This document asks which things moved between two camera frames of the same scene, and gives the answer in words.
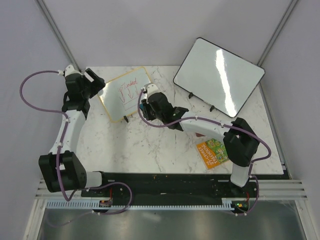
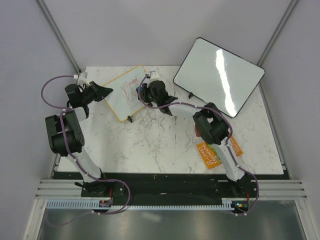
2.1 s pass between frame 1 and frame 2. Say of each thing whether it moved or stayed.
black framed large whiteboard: stayed
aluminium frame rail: stayed
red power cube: stayed
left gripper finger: moved
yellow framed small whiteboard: moved
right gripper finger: moved
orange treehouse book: stayed
